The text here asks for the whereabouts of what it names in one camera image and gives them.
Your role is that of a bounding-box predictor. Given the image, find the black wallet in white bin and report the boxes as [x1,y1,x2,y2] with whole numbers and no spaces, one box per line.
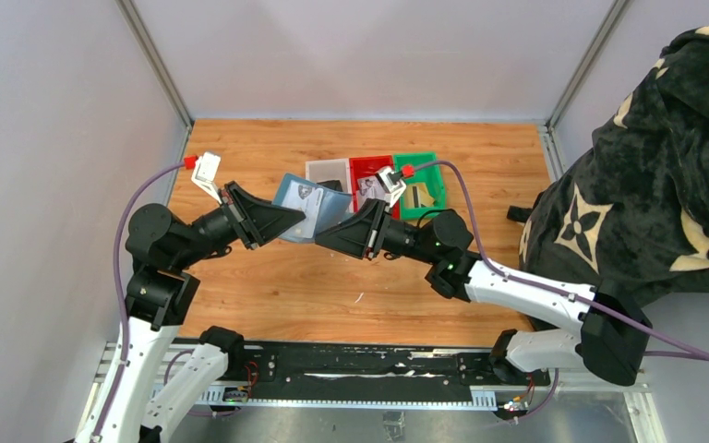
[318,179,343,192]

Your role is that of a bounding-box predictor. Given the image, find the red plastic bin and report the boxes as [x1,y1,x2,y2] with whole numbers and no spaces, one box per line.
[349,155,394,212]

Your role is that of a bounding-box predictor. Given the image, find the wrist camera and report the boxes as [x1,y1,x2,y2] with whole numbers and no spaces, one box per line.
[376,166,407,213]
[191,151,222,204]

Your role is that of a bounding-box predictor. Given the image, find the cards in green bin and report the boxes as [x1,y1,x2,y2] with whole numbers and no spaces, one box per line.
[403,183,436,209]

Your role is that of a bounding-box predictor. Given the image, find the white VIP card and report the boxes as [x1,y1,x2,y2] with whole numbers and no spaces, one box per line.
[273,174,324,243]

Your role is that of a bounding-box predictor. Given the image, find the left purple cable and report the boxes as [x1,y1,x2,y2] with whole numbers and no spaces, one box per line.
[88,155,199,443]

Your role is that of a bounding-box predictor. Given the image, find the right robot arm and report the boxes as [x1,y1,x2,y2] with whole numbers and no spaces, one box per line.
[314,200,650,387]

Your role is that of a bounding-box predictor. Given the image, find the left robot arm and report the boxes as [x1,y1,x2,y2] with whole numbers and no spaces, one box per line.
[75,182,306,442]

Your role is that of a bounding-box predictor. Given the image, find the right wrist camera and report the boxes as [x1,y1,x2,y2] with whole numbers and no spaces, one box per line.
[376,166,407,213]

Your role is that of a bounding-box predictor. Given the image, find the white plastic bin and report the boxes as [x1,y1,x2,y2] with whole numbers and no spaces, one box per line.
[305,158,352,194]

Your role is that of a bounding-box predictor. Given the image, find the white card in red bin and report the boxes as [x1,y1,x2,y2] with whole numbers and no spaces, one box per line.
[355,175,384,206]

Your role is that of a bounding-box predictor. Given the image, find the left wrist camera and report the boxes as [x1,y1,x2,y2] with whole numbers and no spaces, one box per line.
[191,151,222,204]

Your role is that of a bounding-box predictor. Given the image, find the black floral blanket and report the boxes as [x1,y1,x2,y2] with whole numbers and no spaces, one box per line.
[519,25,709,306]

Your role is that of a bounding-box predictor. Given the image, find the blue card holder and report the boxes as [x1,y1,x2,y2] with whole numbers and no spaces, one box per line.
[297,182,352,244]

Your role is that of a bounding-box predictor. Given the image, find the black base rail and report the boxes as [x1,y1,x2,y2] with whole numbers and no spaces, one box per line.
[186,340,551,405]

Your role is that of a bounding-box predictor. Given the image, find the green plastic bin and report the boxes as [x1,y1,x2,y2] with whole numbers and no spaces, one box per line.
[393,151,447,221]

